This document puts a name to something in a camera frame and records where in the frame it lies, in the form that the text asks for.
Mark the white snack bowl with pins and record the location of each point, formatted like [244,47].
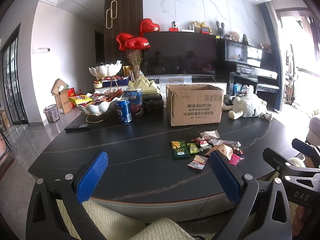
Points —
[105,70]
[99,108]

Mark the blue soda can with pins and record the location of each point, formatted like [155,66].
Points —
[124,110]

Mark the black piano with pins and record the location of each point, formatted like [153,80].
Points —
[242,64]

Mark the small green candy packet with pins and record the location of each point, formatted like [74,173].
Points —
[193,149]

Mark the grey bunny figurine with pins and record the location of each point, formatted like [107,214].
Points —
[220,28]

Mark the black television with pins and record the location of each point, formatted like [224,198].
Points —
[180,53]

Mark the red heart balloon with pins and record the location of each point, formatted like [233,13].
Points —
[147,26]
[130,42]

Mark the white red snack packet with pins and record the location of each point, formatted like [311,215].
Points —
[198,162]

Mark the red heart balloon upper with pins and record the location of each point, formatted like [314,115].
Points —
[147,26]

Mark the piano stool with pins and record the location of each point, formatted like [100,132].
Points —
[267,93]

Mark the open cardboard box on floor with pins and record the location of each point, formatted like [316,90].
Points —
[60,92]

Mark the blue snack canister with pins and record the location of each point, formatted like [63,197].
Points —
[135,98]

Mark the black box on table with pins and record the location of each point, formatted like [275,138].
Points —
[153,104]

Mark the pink snack packet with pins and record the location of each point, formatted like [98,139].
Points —
[235,159]

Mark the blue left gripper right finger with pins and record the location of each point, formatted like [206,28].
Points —
[228,176]

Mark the silver long snack packet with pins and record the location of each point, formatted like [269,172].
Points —
[229,143]

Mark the white tv cabinet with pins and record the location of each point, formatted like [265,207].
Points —
[183,79]

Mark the grey trash bin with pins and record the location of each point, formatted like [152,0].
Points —
[52,113]

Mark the beige snack packet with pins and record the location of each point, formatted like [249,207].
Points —
[209,135]

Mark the yellow mountain shaped tissue box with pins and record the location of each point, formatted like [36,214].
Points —
[146,86]

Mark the orange white snack packet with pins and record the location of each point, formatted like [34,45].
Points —
[225,150]

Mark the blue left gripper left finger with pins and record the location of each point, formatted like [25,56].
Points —
[89,176]

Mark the dried flower vase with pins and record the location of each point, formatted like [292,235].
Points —
[135,57]

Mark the white plush sheep toy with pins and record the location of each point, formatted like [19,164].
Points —
[248,106]

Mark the white upper snack bowl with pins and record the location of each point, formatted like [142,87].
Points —
[105,70]

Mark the white lower snack bowl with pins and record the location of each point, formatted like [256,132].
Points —
[99,108]

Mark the red heart balloon lower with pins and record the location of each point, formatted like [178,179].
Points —
[130,42]

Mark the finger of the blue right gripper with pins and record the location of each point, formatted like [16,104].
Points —
[304,148]

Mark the brown cardboard box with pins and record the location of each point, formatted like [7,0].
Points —
[194,104]

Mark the green snack packet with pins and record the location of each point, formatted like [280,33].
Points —
[179,150]

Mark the black remote control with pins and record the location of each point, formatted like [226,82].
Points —
[76,127]

